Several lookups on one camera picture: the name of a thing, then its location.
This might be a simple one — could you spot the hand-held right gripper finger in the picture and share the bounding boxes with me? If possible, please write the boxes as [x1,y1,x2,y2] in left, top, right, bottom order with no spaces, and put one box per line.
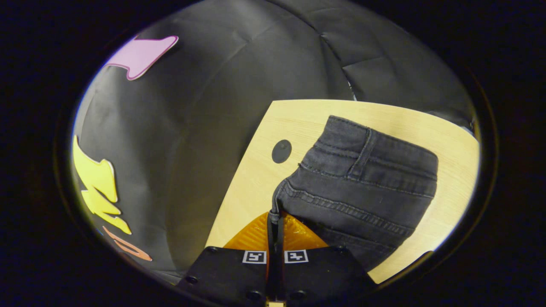
[276,211,379,305]
[176,210,276,306]

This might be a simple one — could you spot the black jeans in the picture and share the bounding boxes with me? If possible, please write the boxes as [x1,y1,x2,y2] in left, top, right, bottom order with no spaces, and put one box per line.
[270,115,439,273]

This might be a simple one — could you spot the black round table grommet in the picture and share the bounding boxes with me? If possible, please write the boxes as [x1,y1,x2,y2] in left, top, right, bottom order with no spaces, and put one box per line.
[272,139,292,164]

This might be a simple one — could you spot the black backdrop cloth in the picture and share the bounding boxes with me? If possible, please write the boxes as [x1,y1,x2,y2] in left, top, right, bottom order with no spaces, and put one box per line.
[70,0,476,284]

